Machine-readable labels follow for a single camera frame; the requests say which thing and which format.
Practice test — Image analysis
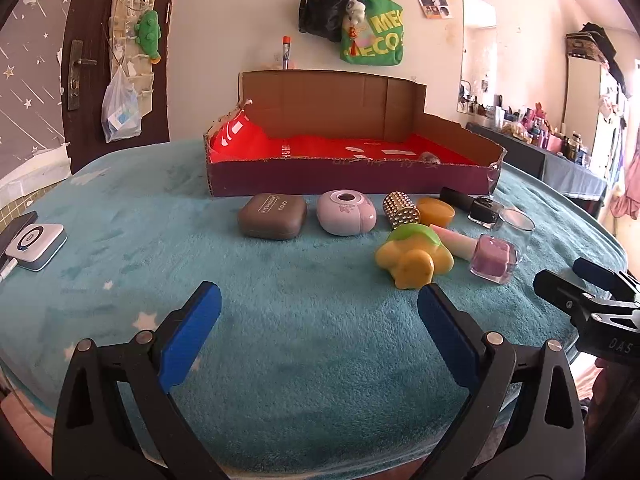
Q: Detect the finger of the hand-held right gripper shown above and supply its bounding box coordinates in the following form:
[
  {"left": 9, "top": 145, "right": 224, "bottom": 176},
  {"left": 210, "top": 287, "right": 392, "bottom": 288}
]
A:
[
  {"left": 572, "top": 257, "right": 640, "bottom": 303},
  {"left": 532, "top": 269, "right": 640, "bottom": 333}
]

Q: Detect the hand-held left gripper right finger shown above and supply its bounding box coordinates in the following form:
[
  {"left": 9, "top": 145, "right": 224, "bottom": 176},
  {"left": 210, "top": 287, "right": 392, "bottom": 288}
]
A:
[{"left": 400, "top": 282, "right": 587, "bottom": 480}]

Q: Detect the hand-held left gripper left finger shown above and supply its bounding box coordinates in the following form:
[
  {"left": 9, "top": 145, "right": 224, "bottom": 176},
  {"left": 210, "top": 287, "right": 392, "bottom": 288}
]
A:
[{"left": 51, "top": 281, "right": 231, "bottom": 480}]

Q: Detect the clear glass cup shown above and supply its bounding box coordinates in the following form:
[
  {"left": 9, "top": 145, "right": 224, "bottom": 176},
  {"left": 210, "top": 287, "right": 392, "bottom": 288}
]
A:
[{"left": 496, "top": 207, "right": 536, "bottom": 256}]

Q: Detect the green and yellow star toy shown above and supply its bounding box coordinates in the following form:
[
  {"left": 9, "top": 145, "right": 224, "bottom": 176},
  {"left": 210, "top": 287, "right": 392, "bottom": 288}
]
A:
[{"left": 375, "top": 225, "right": 455, "bottom": 291}]

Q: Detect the orange round soap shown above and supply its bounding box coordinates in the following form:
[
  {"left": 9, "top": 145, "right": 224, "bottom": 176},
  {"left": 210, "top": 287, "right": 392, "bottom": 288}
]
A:
[{"left": 416, "top": 196, "right": 457, "bottom": 227}]

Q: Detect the black perfume bottle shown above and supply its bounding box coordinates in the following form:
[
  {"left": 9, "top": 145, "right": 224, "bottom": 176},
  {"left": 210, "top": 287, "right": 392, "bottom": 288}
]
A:
[{"left": 439, "top": 186, "right": 499, "bottom": 230}]

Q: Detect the grey-brown eyeshadow case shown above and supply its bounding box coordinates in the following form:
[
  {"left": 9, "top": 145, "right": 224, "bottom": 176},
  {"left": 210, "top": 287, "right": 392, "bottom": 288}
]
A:
[{"left": 237, "top": 193, "right": 307, "bottom": 241}]

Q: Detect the lilac round case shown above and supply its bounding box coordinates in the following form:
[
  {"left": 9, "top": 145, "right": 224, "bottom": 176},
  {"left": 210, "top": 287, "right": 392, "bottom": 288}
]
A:
[{"left": 316, "top": 189, "right": 377, "bottom": 236}]

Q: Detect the cardboard box with red lining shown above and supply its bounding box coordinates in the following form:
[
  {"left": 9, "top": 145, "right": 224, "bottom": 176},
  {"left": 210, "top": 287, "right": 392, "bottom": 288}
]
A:
[{"left": 203, "top": 70, "right": 507, "bottom": 197}]

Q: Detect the blue tablecloth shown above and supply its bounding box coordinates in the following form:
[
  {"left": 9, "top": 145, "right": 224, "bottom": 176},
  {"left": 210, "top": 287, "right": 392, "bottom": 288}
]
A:
[{"left": 542, "top": 147, "right": 608, "bottom": 213}]

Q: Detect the pink hanging clothing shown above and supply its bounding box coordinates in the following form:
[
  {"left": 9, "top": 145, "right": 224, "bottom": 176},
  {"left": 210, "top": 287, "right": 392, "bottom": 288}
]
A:
[{"left": 612, "top": 127, "right": 640, "bottom": 221}]

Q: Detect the silver studded cylinder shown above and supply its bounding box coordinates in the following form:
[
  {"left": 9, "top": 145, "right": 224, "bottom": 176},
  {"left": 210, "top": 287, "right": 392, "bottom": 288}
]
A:
[{"left": 382, "top": 191, "right": 422, "bottom": 229}]

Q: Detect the black cabinet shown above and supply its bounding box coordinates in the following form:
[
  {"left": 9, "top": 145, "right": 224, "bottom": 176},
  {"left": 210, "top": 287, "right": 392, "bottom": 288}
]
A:
[{"left": 466, "top": 122, "right": 547, "bottom": 182}]

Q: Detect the white square charger device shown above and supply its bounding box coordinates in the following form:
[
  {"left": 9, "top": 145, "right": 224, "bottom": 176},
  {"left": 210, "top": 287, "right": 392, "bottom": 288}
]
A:
[{"left": 5, "top": 222, "right": 68, "bottom": 272}]

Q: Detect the dark clothes pile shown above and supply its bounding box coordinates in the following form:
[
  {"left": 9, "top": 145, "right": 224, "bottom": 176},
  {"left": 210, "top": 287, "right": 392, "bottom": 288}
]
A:
[{"left": 566, "top": 22, "right": 626, "bottom": 76}]

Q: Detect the dark brown door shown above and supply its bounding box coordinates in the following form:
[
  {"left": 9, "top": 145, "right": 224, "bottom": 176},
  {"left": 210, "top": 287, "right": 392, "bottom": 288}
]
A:
[{"left": 65, "top": 0, "right": 181, "bottom": 176}]

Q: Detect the clear plastic bag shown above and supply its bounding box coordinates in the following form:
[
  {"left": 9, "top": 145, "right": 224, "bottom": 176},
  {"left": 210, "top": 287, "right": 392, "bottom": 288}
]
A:
[{"left": 101, "top": 67, "right": 143, "bottom": 143}]

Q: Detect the green tote bag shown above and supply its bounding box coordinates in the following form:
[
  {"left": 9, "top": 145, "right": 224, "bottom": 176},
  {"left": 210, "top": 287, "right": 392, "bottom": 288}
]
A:
[{"left": 340, "top": 0, "right": 405, "bottom": 66}]

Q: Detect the green plush toy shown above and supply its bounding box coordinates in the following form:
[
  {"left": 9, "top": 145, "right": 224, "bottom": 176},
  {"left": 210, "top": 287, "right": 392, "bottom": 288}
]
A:
[{"left": 134, "top": 9, "right": 163, "bottom": 65}]

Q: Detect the beige hanging organizer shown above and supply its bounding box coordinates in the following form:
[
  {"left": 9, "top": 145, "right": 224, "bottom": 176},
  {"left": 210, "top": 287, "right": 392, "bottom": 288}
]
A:
[{"left": 107, "top": 0, "right": 163, "bottom": 133}]

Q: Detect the white plush charm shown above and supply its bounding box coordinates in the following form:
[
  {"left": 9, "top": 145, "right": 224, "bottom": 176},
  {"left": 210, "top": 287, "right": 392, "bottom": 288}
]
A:
[{"left": 345, "top": 0, "right": 368, "bottom": 58}]

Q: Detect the black backpack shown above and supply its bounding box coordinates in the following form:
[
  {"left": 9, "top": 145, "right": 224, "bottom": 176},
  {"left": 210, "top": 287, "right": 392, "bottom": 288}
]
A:
[{"left": 298, "top": 0, "right": 357, "bottom": 43}]

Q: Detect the wall mirror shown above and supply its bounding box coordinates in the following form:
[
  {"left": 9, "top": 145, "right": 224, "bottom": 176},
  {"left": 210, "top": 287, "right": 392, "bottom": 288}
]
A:
[{"left": 456, "top": 0, "right": 498, "bottom": 113}]

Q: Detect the metal door handle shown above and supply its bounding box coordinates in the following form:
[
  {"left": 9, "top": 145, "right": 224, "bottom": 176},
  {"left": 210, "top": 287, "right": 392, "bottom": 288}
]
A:
[{"left": 67, "top": 40, "right": 98, "bottom": 112}]

